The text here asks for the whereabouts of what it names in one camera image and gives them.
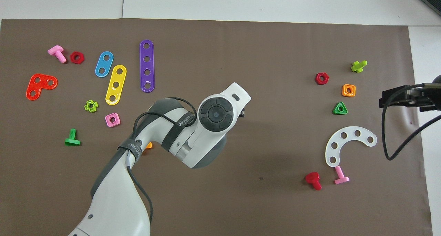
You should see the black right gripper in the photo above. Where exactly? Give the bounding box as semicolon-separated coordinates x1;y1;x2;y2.
379;83;441;112

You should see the lime green cross-head screw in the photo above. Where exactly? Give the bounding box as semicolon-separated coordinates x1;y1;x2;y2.
351;60;368;73

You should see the orange square plastic nut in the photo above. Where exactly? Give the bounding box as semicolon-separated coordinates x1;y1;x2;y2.
341;84;356;98

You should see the green triangular plastic nut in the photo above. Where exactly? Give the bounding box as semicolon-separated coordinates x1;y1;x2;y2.
332;101;348;115

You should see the red plastic screw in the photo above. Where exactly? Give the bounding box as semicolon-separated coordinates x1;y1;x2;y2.
305;172;322;191

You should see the pink plastic screw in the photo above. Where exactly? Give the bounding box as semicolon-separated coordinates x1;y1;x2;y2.
334;166;350;185
48;45;67;64

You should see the pink square plastic nut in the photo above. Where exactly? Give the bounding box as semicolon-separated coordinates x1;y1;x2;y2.
105;112;121;127

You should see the green plastic screw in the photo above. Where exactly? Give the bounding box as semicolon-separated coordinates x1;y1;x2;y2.
64;128;81;147

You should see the white curved five-hole plate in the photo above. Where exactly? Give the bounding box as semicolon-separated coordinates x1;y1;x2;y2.
325;126;378;168

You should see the brown table mat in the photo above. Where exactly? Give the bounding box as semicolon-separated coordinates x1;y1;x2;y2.
0;18;434;236

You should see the purple four-hole plastic strip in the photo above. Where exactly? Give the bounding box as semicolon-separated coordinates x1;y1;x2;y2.
140;40;155;93

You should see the yellow three-hole plastic strip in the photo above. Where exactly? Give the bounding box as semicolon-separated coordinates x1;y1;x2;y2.
105;64;127;106

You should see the blue two-hole plastic strip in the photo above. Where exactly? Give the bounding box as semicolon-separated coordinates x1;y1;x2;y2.
95;51;114;78

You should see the orange three-hole angled plate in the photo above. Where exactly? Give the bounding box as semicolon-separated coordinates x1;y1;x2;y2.
26;73;58;101

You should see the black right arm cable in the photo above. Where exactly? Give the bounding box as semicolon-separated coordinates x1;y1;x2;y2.
381;84;441;161

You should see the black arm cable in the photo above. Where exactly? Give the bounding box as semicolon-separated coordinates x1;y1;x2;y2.
381;84;441;161
125;97;197;226

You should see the black printed velcro strap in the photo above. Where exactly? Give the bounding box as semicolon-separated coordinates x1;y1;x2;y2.
117;138;142;161
161;112;197;152

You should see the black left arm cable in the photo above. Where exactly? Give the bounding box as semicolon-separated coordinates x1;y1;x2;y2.
125;97;197;226

